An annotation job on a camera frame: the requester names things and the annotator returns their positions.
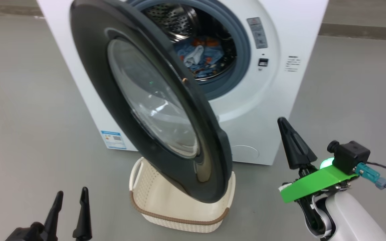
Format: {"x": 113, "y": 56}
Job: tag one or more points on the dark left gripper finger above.
{"x": 84, "y": 224}
{"x": 53, "y": 221}

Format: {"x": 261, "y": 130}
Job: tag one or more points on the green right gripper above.
{"x": 313, "y": 184}

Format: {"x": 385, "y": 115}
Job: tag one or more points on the black round glass washer door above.
{"x": 112, "y": 100}

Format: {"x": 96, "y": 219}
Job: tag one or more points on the white front-load washing machine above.
{"x": 263, "y": 110}

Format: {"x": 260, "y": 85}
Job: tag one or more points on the grey rubber door gasket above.
{"x": 240, "y": 67}

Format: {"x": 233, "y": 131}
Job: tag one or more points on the perforated steel washer drum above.
{"x": 173, "y": 20}

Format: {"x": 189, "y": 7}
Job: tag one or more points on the round white filter cover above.
{"x": 246, "y": 152}

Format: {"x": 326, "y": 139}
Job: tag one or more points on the cream perforated laundry basket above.
{"x": 166, "y": 207}

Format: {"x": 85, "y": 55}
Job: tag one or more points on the blue energy label sticker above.
{"x": 113, "y": 140}

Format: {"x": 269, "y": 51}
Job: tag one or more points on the grey warning label sticker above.
{"x": 257, "y": 32}

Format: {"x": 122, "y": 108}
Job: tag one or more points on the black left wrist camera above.
{"x": 25, "y": 234}

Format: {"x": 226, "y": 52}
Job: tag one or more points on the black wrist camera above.
{"x": 25, "y": 234}
{"x": 352, "y": 155}

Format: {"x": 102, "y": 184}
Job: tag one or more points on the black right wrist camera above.
{"x": 352, "y": 155}

